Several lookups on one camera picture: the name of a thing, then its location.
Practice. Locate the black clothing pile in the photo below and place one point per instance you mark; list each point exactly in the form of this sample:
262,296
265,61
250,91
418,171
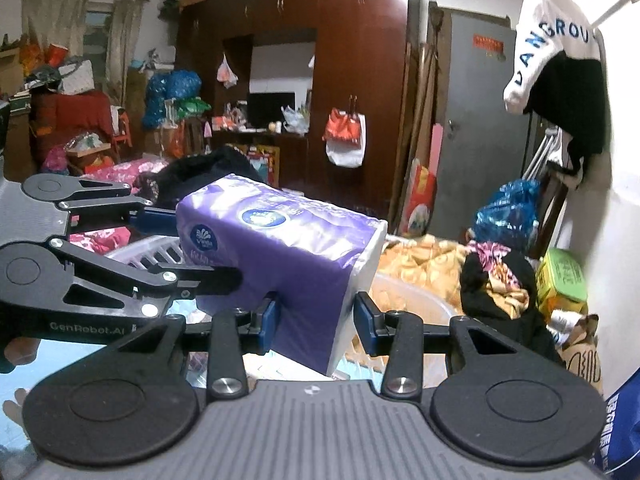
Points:
186,175

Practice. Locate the dark blue shopping bag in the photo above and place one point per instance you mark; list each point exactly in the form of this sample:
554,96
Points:
618,454

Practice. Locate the white plastic laundry basket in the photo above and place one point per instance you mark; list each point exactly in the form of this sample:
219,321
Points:
385,291

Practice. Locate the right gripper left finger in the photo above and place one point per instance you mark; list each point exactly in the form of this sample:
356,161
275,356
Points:
264,323

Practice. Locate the black television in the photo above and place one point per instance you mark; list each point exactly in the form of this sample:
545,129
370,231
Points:
263,108

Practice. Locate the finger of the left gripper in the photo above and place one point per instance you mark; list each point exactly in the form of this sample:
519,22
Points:
145,214
189,281

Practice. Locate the person left hand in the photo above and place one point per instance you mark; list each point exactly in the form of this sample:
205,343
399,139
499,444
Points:
21,353

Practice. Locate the blue plastic bag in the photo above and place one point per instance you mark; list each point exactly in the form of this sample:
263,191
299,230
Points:
511,216

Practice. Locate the red gift bag on floor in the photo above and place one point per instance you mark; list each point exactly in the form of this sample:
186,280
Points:
419,201

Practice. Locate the purple tissue pack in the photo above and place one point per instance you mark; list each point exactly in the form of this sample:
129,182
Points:
313,255

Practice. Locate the yellow orange blanket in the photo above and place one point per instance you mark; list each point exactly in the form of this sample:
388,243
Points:
427,262

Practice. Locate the green box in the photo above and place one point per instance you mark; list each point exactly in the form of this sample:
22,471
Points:
561,285

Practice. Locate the orange white hanging bag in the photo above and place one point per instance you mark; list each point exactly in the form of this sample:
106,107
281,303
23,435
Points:
345,136

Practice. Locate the grey metal door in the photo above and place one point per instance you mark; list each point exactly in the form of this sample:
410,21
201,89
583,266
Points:
483,146

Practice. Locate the dark red wooden wardrobe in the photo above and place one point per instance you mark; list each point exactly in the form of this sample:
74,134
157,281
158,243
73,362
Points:
358,51

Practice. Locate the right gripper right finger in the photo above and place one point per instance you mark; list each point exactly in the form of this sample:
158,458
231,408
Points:
375,334

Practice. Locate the white black hanging jacket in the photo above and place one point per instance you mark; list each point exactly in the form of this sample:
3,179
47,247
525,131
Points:
558,75

